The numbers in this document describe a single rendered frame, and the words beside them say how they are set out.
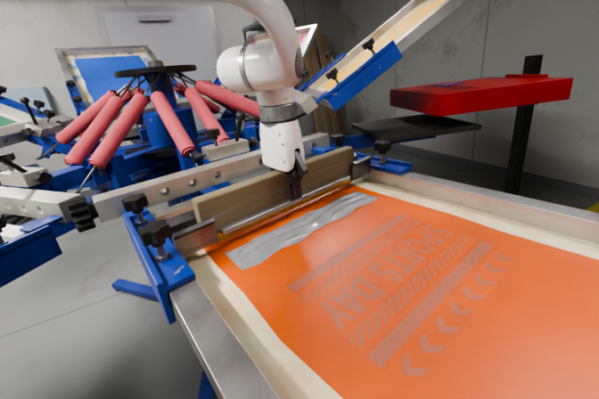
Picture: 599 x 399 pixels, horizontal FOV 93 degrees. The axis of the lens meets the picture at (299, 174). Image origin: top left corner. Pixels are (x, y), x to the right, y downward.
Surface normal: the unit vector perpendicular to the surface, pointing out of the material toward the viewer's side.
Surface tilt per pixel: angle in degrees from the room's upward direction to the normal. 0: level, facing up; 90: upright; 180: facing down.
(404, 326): 0
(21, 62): 90
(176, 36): 90
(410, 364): 0
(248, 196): 90
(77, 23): 90
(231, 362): 0
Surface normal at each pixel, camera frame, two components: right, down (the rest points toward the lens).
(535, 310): -0.11, -0.93
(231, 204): 0.62, 0.21
